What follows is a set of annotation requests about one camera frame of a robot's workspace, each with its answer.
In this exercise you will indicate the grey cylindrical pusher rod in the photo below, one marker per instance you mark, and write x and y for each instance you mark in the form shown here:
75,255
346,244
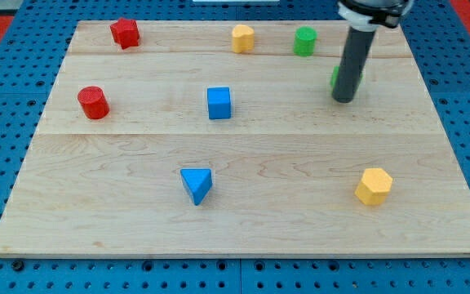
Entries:
356,50

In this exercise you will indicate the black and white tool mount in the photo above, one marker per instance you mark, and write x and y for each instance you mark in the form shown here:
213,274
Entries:
368,15

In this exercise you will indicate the green star block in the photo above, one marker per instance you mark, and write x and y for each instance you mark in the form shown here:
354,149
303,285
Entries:
334,76

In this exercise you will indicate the red star block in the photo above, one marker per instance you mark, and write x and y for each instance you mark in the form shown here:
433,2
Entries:
125,33

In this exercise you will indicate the green cylinder block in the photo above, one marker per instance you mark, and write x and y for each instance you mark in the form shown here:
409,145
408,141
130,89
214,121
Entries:
305,40

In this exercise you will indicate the yellow heart block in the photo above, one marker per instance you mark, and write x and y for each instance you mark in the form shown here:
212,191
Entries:
243,38

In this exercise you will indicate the yellow hexagon block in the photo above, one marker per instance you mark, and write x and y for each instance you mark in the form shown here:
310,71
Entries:
374,186

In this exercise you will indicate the blue cube block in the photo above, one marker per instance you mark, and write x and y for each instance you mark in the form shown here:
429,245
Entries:
219,103

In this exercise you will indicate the wooden board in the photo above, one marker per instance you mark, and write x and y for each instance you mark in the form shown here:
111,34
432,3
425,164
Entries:
284,167

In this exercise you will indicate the blue triangle block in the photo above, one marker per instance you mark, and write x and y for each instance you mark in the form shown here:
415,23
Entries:
197,183

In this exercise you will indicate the red cylinder block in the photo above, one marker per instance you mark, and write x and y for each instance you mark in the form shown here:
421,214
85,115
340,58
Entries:
93,102

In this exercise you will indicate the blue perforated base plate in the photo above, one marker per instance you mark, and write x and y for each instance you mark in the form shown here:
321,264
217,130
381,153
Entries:
33,41

